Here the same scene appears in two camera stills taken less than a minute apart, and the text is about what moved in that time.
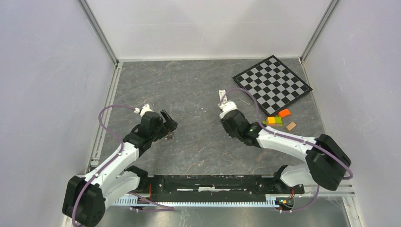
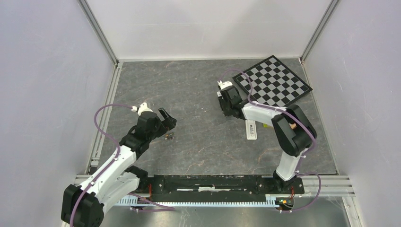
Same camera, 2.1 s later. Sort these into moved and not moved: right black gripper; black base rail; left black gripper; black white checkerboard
Moved: right black gripper
Not moved: black white checkerboard; left black gripper; black base rail
